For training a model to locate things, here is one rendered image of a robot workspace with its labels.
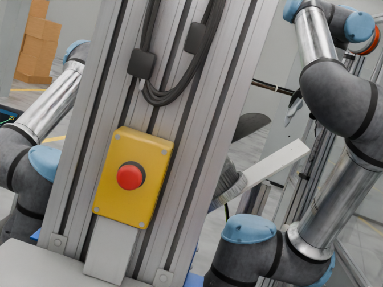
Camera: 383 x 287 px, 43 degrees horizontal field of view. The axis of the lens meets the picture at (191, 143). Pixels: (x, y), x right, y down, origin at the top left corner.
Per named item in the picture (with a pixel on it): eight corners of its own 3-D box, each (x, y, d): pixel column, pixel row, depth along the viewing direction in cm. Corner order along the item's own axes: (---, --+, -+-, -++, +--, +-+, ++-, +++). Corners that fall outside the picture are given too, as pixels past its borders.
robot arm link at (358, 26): (329, 33, 117) (315, 33, 128) (371, 47, 119) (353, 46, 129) (341, 1, 116) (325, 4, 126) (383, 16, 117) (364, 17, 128)
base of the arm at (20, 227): (49, 263, 112) (60, 224, 110) (-12, 242, 113) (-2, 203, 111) (71, 239, 127) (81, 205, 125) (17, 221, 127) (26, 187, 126)
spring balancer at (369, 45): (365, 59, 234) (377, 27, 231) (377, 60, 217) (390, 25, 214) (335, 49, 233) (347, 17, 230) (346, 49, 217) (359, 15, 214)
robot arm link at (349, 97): (289, 133, 90) (277, 18, 127) (343, 150, 91) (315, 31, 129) (318, 83, 82) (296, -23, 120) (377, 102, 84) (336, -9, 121)
